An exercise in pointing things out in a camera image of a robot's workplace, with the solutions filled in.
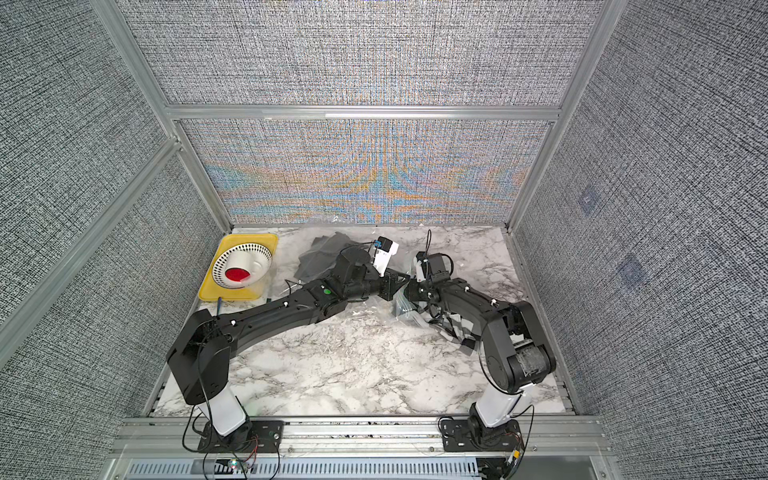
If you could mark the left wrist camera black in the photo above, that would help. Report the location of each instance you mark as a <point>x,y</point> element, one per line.
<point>384,250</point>

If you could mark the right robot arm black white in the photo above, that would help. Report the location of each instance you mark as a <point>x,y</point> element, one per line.
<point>513,350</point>

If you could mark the clear plastic vacuum bag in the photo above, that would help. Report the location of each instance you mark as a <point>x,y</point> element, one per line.
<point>360,270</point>

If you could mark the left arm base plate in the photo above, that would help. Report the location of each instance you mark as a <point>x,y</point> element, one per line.
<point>259,436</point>

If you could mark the aluminium frame of enclosure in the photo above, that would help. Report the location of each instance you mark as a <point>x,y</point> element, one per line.
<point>624,158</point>

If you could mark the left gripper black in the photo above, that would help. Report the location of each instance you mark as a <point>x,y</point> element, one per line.
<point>390,286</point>

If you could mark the white patterned bowl red inside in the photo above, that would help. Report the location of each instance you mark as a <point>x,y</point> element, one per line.
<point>242,265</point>

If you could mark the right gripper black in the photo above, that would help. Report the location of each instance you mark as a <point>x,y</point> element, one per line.
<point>411,290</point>

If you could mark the white slotted cable duct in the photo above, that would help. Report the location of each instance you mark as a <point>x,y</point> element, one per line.
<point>307,468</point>

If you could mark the black white checkered shirt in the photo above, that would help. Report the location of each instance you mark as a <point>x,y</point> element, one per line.
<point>451,326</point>

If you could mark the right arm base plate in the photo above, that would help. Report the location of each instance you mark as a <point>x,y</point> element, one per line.
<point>471,435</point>

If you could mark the front aluminium rail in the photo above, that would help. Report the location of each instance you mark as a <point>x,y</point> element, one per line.
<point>367,436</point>

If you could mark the yellow plastic tray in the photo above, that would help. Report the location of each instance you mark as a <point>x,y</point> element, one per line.
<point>210,291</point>

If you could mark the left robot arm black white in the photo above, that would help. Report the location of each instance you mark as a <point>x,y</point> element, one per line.
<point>200,356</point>

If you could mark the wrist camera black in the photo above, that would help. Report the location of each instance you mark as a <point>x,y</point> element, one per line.
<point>434,268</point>
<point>384,250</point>

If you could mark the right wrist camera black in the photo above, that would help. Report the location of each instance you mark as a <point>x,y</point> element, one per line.
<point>434,268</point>

